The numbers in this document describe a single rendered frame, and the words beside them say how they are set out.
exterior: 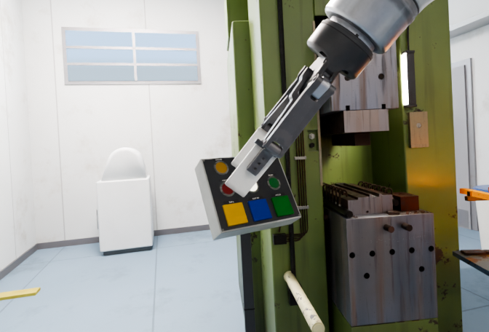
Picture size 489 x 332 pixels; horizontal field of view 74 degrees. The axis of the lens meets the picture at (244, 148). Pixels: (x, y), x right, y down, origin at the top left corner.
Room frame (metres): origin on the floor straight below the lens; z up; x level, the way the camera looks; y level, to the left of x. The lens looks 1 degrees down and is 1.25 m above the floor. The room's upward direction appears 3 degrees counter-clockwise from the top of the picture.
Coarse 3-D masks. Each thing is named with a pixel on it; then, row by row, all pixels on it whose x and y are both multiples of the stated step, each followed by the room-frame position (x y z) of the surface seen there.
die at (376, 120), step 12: (324, 120) 1.65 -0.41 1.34; (336, 120) 1.49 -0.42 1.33; (348, 120) 1.40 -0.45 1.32; (360, 120) 1.41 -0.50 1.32; (372, 120) 1.41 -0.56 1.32; (384, 120) 1.41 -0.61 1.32; (324, 132) 1.66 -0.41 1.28; (336, 132) 1.49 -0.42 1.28; (348, 132) 1.40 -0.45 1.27; (360, 132) 1.41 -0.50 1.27; (372, 132) 1.55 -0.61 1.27
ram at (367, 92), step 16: (368, 64) 1.41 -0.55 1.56; (384, 64) 1.42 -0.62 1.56; (336, 80) 1.40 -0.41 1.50; (352, 80) 1.40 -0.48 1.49; (368, 80) 1.41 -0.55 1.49; (384, 80) 1.41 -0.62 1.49; (336, 96) 1.40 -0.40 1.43; (352, 96) 1.40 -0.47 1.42; (368, 96) 1.41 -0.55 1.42; (384, 96) 1.41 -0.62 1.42; (320, 112) 1.55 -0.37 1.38; (336, 112) 1.47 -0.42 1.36
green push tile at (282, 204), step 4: (280, 196) 1.23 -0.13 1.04; (284, 196) 1.24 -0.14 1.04; (272, 200) 1.20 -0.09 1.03; (276, 200) 1.21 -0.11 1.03; (280, 200) 1.22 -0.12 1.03; (284, 200) 1.22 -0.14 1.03; (288, 200) 1.23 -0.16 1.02; (276, 204) 1.20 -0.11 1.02; (280, 204) 1.21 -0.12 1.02; (284, 204) 1.22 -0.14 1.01; (288, 204) 1.22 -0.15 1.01; (276, 208) 1.19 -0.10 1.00; (280, 208) 1.20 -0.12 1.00; (284, 208) 1.20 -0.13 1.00; (288, 208) 1.21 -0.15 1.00; (292, 208) 1.22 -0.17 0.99; (276, 212) 1.19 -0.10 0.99; (280, 212) 1.19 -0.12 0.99; (284, 212) 1.20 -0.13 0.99; (288, 212) 1.20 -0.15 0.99; (292, 212) 1.21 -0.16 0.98; (280, 216) 1.19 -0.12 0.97
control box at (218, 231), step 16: (208, 160) 1.19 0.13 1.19; (224, 160) 1.22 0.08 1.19; (208, 176) 1.15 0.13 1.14; (224, 176) 1.18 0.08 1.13; (272, 176) 1.27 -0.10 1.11; (208, 192) 1.13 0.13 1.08; (256, 192) 1.20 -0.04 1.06; (272, 192) 1.23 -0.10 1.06; (288, 192) 1.26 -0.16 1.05; (208, 208) 1.14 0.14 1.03; (272, 208) 1.19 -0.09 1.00; (224, 224) 1.08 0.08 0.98; (240, 224) 1.10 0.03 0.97; (256, 224) 1.13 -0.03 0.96; (272, 224) 1.18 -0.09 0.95; (288, 224) 1.28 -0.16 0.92
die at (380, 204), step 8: (336, 184) 1.80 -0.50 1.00; (352, 184) 1.79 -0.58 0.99; (328, 192) 1.64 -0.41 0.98; (344, 192) 1.55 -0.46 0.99; (352, 192) 1.54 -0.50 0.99; (360, 192) 1.49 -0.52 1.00; (376, 192) 1.44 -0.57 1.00; (344, 200) 1.44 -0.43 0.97; (352, 200) 1.40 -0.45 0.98; (360, 200) 1.40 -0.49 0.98; (368, 200) 1.41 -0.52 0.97; (376, 200) 1.41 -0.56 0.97; (384, 200) 1.41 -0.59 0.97; (352, 208) 1.40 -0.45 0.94; (360, 208) 1.40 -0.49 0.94; (368, 208) 1.41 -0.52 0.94; (376, 208) 1.41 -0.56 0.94; (384, 208) 1.41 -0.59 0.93; (392, 208) 1.42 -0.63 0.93
